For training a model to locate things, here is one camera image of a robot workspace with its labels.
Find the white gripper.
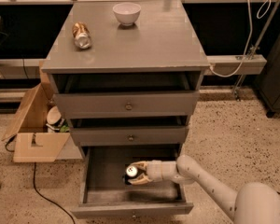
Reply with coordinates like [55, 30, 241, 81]
[128, 161, 178, 185]

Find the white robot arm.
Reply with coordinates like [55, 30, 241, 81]
[125, 155, 280, 224]

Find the grey bottom drawer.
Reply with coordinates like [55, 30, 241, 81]
[72, 145, 193, 218]

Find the grey drawer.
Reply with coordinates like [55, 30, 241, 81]
[70, 116, 189, 147]
[72, 145, 193, 218]
[52, 72, 201, 119]

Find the grey middle drawer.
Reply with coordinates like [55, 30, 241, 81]
[70, 116, 189, 147]

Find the grey wooden drawer cabinet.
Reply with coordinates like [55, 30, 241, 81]
[41, 0, 211, 161]

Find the grey top drawer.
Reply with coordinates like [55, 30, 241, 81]
[52, 72, 201, 119]

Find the brown can lying down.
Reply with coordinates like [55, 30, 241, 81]
[72, 22, 92, 49]

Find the white item in box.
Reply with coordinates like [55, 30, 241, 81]
[46, 106, 64, 132]

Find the open cardboard box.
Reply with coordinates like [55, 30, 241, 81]
[2, 62, 70, 162]

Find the metal diagonal pole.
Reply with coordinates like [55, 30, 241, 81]
[231, 0, 280, 102]

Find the dark grey side cabinet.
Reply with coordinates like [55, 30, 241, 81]
[256, 33, 280, 118]

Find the white ceramic bowl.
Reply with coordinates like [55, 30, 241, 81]
[113, 2, 141, 26]

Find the black floor cable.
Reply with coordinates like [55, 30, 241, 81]
[5, 134, 77, 224]

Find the white hanging cable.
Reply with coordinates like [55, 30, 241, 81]
[208, 0, 273, 78]

